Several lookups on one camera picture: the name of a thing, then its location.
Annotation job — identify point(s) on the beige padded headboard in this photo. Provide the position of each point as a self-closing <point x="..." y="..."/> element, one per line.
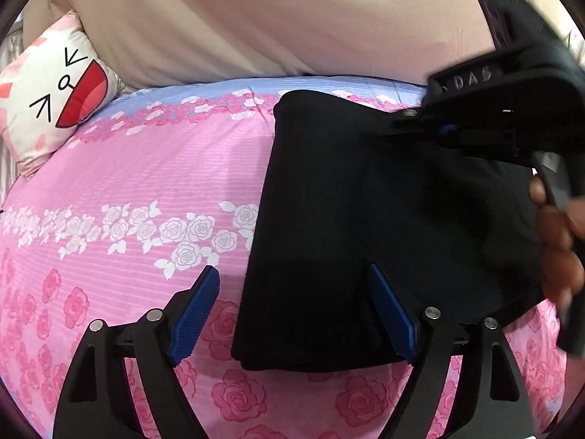
<point x="274" y="18"/>

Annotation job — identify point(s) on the person's right hand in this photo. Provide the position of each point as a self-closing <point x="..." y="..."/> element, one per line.
<point x="560" y="233"/>

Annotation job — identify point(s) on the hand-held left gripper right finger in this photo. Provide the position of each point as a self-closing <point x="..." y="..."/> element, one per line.
<point x="393" y="315"/>

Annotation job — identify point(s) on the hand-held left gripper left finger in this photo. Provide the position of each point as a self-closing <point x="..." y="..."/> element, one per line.
<point x="194" y="315"/>

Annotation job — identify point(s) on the black pants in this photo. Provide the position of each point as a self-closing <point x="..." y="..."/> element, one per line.
<point x="329" y="238"/>

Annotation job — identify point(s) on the cartoon face pillow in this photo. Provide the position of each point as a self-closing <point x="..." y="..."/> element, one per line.
<point x="45" y="82"/>

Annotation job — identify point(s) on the pink rose print bedsheet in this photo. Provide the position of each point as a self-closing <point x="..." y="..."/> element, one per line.
<point x="137" y="169"/>

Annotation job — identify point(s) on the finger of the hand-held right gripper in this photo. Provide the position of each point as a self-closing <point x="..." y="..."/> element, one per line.
<point x="445" y="130"/>

